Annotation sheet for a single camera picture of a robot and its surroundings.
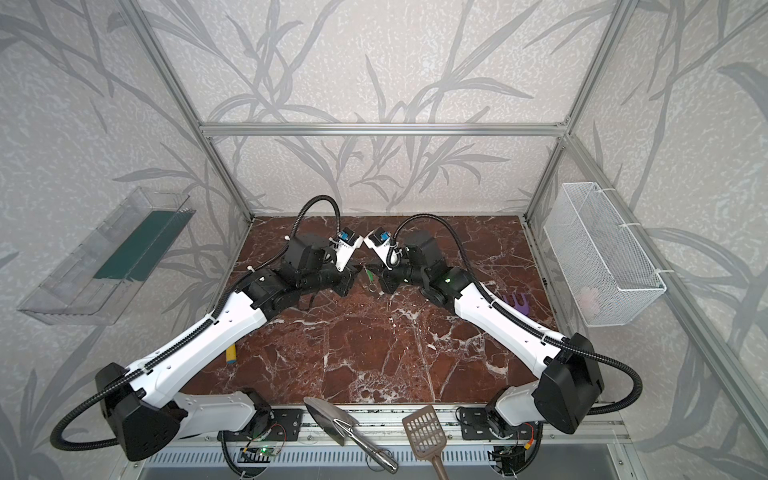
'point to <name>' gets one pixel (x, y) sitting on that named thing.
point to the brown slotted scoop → (427, 437)
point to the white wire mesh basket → (600, 265)
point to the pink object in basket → (590, 301)
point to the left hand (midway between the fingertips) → (365, 259)
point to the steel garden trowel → (339, 424)
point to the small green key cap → (370, 275)
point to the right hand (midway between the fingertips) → (370, 255)
